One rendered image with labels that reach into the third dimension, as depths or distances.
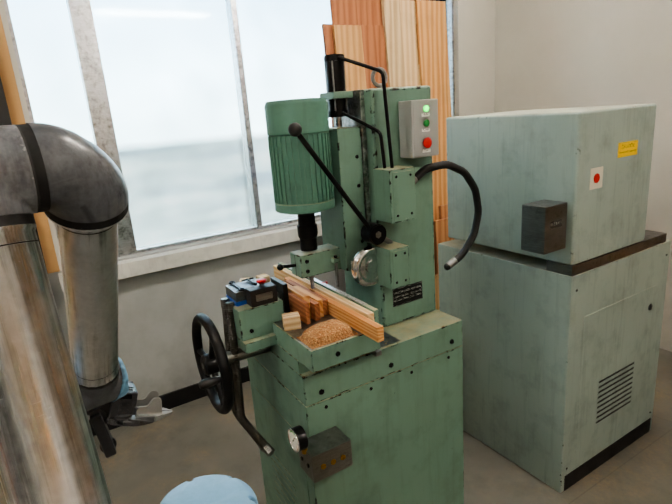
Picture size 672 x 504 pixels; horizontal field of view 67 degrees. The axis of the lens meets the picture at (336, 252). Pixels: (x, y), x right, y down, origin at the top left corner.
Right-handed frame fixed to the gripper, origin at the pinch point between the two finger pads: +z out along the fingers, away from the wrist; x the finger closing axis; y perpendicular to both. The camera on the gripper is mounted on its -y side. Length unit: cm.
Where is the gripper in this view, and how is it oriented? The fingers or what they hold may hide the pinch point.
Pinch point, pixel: (166, 414)
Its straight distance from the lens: 139.2
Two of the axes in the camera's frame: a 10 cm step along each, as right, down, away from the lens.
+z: 8.3, 1.5, 5.3
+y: 2.3, -9.7, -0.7
